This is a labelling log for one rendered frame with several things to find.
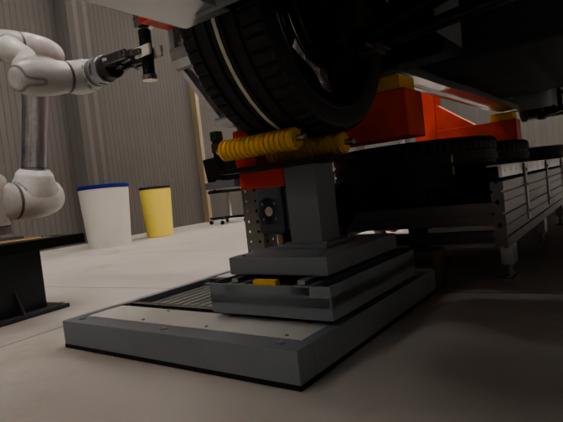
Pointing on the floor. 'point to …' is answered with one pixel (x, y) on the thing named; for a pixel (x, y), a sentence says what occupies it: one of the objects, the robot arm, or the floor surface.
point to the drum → (157, 210)
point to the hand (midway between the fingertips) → (148, 52)
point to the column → (255, 223)
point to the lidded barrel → (105, 214)
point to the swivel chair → (220, 189)
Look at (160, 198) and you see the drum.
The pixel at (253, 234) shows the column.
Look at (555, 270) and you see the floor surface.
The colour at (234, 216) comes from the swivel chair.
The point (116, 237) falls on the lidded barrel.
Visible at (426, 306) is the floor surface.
